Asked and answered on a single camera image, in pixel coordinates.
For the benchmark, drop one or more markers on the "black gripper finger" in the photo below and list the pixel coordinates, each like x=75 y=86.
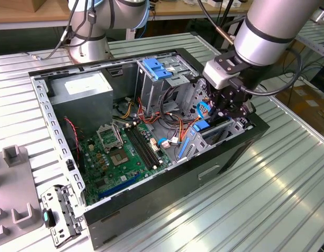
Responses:
x=244 y=111
x=220 y=98

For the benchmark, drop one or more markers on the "hard disk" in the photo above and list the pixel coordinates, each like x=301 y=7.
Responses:
x=201 y=125

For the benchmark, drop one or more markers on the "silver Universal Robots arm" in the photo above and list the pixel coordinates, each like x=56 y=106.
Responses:
x=266 y=34

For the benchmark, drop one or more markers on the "grey metal disk bay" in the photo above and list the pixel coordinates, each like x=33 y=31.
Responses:
x=197 y=144

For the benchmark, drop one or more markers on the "large flat cardboard box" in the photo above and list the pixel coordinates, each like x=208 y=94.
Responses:
x=306 y=105

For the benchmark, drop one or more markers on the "blue plastic drive latch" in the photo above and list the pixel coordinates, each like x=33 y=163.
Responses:
x=157 y=69

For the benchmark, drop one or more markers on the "grey metal drive cage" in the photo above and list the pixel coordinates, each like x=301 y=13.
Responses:
x=151 y=89

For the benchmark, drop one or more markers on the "metal slat side table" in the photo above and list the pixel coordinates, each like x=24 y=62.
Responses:
x=319 y=44

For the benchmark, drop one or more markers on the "black tripod stand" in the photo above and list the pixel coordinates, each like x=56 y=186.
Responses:
x=228 y=5

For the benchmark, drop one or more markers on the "beige board connector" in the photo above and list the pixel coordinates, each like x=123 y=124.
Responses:
x=154 y=145

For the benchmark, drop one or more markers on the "small white box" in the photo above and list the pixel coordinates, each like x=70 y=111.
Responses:
x=214 y=3

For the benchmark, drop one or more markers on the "black RAM slot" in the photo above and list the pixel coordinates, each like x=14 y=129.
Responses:
x=147 y=145
x=140 y=148

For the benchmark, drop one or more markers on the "green motherboard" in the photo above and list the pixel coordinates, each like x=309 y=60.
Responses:
x=136 y=172

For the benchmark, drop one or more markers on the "CPU socket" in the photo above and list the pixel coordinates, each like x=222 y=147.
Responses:
x=119 y=158

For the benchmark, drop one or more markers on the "black open PC case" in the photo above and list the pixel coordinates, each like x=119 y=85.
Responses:
x=151 y=199

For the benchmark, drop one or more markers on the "blue expansion slot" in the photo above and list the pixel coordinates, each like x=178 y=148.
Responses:
x=119 y=186

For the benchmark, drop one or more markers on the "grey power supply unit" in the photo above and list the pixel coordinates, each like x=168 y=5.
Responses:
x=83 y=110

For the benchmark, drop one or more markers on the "black latch teal tab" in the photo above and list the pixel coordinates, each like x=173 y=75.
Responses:
x=45 y=217

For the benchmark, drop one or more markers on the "grey parts rack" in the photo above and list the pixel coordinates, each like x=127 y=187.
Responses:
x=14 y=183

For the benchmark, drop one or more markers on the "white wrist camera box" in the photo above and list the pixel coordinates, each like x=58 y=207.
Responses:
x=217 y=76

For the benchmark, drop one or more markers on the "small black case switch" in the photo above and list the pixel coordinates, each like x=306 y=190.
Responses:
x=69 y=165

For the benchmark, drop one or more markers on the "hinged metal slot bracket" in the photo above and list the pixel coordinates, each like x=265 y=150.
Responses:
x=50 y=195

